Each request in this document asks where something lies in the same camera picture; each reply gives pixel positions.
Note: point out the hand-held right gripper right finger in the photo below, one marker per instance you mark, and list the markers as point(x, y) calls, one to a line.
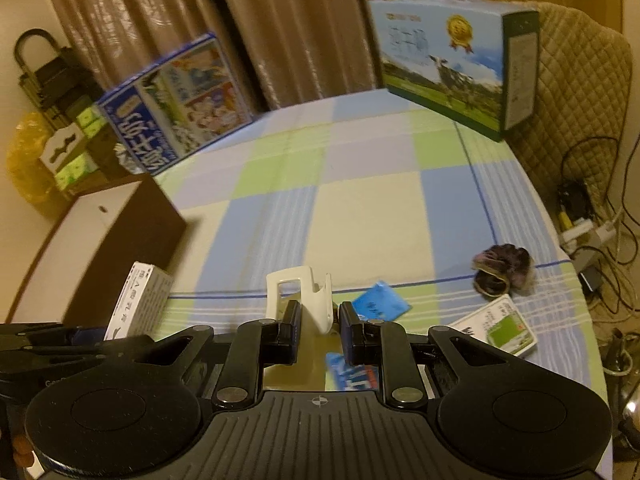
point(350, 335)

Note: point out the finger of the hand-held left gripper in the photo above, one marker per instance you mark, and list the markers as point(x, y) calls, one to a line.
point(85, 336)
point(125, 346)

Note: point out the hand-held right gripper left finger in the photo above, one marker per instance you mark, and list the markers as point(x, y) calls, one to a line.
point(295, 332)

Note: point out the white plastic hook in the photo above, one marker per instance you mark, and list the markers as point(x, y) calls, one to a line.
point(312, 305)

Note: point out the clear floss pick box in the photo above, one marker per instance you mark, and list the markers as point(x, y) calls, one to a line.
point(350, 375)

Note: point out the white medicine box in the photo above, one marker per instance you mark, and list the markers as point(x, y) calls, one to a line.
point(137, 300)

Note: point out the brown cardboard box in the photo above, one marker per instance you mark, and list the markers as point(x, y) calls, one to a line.
point(150, 230)

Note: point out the green white small box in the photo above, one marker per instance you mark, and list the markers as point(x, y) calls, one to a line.
point(500, 332)

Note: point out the dark velvet scrunchie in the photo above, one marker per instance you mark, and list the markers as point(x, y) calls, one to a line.
point(505, 265)

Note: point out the person's left hand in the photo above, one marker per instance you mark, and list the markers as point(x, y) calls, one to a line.
point(22, 452)

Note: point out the blue sachet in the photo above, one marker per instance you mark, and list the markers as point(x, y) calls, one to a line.
point(380, 302)

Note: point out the stack of green tissue packs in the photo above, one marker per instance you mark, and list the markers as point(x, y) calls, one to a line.
point(75, 170)

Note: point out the yellow plastic bag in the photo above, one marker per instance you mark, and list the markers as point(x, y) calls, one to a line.
point(25, 160)

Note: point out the dark blue milk carton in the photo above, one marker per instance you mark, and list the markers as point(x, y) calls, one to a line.
point(175, 105)

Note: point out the white power strip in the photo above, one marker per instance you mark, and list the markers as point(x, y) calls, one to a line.
point(585, 232)

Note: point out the black power adapter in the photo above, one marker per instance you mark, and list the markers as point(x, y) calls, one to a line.
point(575, 200)

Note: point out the light blue milk carton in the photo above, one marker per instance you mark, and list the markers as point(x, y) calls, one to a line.
point(440, 60)

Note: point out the brown curtain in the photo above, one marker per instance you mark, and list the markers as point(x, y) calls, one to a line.
point(300, 25)

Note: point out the chair with quilted cover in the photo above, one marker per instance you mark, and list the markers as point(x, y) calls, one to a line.
point(575, 110)

